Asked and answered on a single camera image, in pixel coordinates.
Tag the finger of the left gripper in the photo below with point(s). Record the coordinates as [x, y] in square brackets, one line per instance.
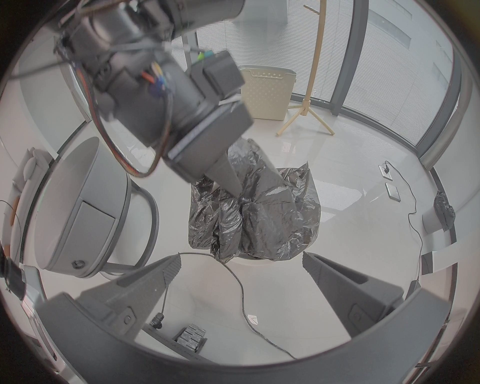
[227, 176]

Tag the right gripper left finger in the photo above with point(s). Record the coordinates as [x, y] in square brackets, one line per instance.
[131, 296]

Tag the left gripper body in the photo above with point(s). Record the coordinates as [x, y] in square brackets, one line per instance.
[176, 101]

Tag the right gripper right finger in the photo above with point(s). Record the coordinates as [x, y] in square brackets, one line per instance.
[345, 296]

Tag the black plastic bag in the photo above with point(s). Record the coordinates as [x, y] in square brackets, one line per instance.
[262, 213]

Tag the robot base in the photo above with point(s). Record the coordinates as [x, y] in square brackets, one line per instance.
[191, 337]

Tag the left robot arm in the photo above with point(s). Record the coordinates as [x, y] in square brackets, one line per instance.
[112, 33]

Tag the crumpled black plastic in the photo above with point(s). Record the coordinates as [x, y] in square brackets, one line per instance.
[444, 210]

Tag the cream perforated basket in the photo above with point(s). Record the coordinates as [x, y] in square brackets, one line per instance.
[266, 93]

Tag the clear wrapper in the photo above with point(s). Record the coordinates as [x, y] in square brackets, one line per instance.
[253, 319]

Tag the dark grey round chair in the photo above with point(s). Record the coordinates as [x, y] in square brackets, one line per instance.
[86, 210]

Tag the wooden coat stand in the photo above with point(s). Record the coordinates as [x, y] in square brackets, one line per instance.
[317, 56]

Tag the window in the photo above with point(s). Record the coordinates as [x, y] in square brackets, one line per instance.
[393, 67]

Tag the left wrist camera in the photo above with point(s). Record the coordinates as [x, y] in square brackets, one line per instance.
[221, 75]

